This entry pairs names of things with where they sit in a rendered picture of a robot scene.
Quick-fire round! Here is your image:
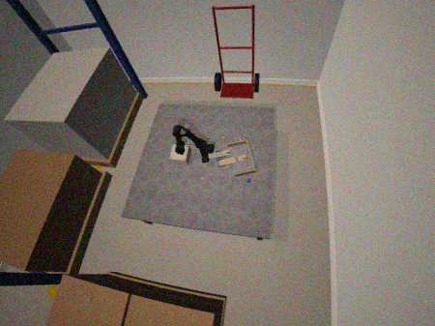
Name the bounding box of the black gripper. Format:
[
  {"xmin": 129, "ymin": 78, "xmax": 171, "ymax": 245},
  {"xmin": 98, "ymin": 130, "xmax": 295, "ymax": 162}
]
[{"xmin": 200, "ymin": 150, "xmax": 209, "ymax": 163}]

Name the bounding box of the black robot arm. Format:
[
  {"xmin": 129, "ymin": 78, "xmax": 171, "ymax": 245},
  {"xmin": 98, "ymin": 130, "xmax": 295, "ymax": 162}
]
[{"xmin": 172, "ymin": 125, "xmax": 214, "ymax": 155}]

